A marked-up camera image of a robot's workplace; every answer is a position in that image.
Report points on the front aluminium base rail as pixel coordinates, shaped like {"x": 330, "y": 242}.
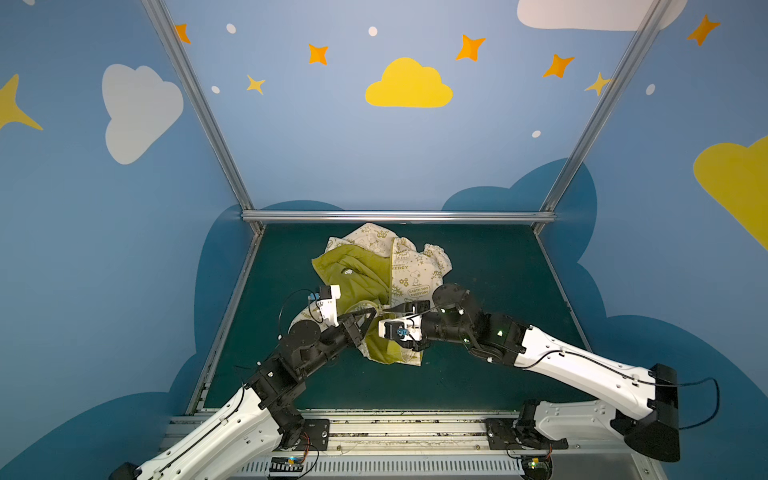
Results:
{"x": 453, "y": 444}

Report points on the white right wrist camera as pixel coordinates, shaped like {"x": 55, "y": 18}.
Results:
{"x": 405, "y": 331}

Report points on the small circuit board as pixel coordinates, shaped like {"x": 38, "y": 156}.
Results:
{"x": 285, "y": 467}
{"x": 536, "y": 468}

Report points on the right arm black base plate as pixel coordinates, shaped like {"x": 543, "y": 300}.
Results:
{"x": 511, "y": 434}

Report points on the aluminium frame post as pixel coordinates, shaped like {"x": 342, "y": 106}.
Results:
{"x": 161, "y": 20}
{"x": 640, "y": 44}

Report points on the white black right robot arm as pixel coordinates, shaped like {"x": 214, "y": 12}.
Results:
{"x": 638, "y": 405}

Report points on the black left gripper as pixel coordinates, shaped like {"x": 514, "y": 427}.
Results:
{"x": 351, "y": 324}

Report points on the table edge rail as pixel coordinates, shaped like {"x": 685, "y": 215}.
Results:
{"x": 208, "y": 371}
{"x": 591, "y": 328}

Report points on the left table edge rail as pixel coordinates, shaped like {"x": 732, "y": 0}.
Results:
{"x": 208, "y": 371}

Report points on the rear horizontal aluminium frame bar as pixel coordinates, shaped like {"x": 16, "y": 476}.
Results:
{"x": 438, "y": 217}

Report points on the right aluminium frame post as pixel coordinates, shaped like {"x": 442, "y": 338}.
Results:
{"x": 640, "y": 44}

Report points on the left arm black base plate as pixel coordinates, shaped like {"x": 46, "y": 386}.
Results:
{"x": 313, "y": 432}

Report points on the right table edge rail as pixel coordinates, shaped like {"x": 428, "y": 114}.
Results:
{"x": 591, "y": 328}

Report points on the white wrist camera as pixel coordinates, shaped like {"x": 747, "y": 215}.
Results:
{"x": 405, "y": 331}
{"x": 323, "y": 305}

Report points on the right small circuit board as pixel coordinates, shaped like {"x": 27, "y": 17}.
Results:
{"x": 536, "y": 468}

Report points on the left small circuit board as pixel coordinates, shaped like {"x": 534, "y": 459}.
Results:
{"x": 285, "y": 467}

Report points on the left aluminium frame post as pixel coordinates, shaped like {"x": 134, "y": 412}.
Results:
{"x": 161, "y": 20}

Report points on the white green printed jacket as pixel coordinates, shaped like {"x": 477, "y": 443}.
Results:
{"x": 375, "y": 268}

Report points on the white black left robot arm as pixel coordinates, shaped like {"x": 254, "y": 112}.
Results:
{"x": 261, "y": 415}

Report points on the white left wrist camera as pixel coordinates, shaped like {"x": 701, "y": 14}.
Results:
{"x": 323, "y": 305}

